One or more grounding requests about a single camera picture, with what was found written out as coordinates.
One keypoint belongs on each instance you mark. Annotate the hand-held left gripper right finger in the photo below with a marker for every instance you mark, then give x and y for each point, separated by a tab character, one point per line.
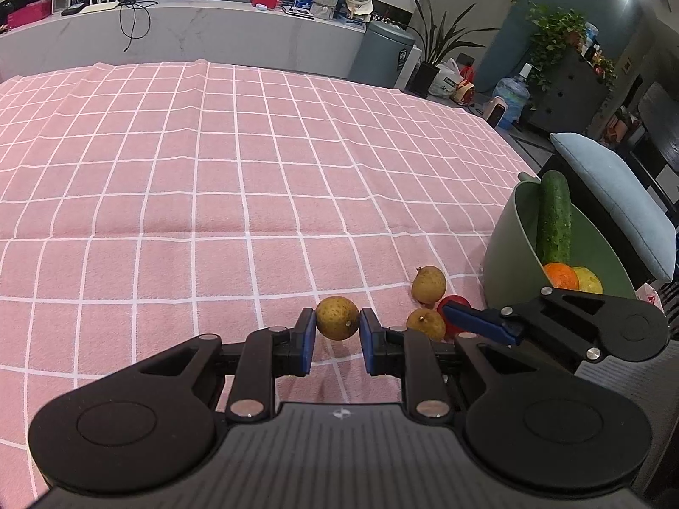
370	344

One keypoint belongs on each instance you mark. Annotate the white hat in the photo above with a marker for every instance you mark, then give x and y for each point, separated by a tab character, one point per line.
359	7

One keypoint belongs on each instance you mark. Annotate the orange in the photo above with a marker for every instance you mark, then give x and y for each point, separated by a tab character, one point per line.
561	277

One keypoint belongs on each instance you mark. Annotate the pink checked tablecloth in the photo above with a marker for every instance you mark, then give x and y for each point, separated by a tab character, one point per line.
212	196

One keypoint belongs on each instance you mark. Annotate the blue water jug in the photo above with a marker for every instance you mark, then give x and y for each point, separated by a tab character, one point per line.
512	98

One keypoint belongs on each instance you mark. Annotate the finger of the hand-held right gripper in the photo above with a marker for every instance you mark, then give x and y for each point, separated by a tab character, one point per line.
472	318

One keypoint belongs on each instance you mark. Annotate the brown longan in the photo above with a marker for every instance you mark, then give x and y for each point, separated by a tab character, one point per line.
429	284
337	318
426	324

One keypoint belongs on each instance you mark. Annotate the green colander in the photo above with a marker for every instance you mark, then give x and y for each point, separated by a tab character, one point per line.
509	265

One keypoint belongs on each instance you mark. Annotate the small red fruit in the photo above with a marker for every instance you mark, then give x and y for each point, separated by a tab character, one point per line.
455	299

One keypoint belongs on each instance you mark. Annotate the red and orange bag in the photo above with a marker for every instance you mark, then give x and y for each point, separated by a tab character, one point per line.
466	93

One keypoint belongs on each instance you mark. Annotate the long-leaf potted plant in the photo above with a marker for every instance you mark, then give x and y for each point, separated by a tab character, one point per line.
435	42

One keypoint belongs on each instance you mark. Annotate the dark grey cabinet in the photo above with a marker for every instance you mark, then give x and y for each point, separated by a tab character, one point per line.
575	95

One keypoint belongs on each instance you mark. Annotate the white marble media console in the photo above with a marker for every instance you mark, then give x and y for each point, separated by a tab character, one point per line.
212	32

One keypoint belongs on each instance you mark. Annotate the white fabric pot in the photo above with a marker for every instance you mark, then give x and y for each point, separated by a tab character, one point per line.
325	4

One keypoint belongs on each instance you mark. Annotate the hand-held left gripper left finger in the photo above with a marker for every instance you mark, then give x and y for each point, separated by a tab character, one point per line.
306	344

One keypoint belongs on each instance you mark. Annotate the light blue cushion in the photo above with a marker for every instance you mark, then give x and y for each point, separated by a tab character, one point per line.
615	191

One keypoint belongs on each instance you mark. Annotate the pink flat box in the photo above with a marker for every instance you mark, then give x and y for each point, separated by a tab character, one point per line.
29	15

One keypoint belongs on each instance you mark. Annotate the small white clock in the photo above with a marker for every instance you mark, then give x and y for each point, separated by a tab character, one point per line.
61	4

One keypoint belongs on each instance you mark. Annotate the green cucumber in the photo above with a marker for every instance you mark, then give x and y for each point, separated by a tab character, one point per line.
554	217

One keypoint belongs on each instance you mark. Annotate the small black device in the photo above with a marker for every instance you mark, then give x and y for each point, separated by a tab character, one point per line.
73	9

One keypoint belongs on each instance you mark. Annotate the dark furniture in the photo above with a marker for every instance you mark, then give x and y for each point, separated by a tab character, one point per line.
658	132

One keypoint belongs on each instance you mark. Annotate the white plastic bag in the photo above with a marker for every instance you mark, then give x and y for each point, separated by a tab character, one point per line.
444	80

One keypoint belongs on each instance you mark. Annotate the small white heater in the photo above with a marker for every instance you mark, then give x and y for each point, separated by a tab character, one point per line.
496	112

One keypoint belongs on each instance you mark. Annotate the bushy green potted plant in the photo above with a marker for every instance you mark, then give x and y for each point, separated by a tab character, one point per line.
554	32

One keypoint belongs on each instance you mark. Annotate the grey pedal trash bin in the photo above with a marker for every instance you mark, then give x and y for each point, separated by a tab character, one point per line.
379	58

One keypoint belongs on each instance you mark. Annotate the yellow green mango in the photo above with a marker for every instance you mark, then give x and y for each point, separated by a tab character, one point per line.
588	281

